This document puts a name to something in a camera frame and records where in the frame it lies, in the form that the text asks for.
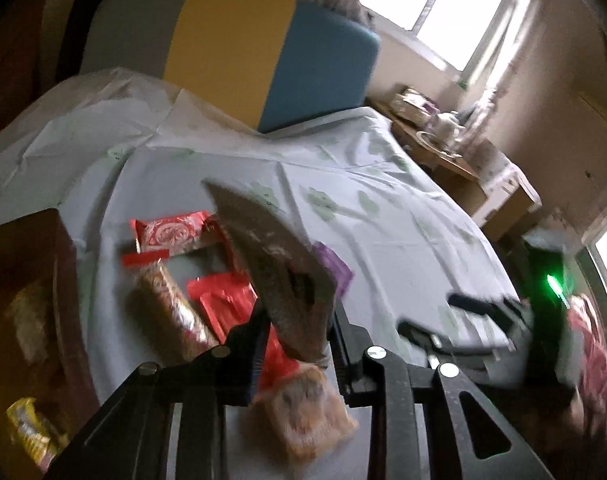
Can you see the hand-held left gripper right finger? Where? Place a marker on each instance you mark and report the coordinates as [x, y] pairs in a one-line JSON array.
[[344, 360]]

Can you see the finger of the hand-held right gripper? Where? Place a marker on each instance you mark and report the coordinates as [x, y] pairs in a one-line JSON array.
[[478, 306], [443, 340]]

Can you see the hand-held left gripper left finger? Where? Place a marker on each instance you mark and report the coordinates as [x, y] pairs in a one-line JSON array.
[[248, 360]]

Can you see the cracker pack with red ends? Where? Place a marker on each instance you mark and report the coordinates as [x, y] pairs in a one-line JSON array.
[[168, 305]]

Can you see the grey speckled snack packet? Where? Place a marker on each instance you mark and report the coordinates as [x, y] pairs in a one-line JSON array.
[[268, 250]]

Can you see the red white patterned snack packet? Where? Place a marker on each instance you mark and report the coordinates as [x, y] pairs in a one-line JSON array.
[[171, 232]]

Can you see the plain red snack packet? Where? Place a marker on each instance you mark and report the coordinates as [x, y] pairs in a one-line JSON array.
[[223, 305], [273, 360]]

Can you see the orange cracker packet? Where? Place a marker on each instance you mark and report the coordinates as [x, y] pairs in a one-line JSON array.
[[306, 410]]

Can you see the purple snack packet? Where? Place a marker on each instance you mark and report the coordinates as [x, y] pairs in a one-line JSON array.
[[336, 265]]

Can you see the wooden bedside table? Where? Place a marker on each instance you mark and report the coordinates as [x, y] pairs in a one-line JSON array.
[[453, 170]]

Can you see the white floral bed sheet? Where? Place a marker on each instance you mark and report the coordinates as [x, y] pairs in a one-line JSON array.
[[373, 200]]

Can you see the white teapot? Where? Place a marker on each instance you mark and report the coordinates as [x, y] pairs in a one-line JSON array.
[[446, 125]]

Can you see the yellow snack packet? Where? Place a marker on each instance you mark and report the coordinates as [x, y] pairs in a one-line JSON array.
[[33, 430]]

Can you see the window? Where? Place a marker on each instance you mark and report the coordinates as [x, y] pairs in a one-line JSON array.
[[433, 5]]

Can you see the grey yellow blue headboard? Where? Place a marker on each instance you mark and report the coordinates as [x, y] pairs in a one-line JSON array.
[[223, 45]]

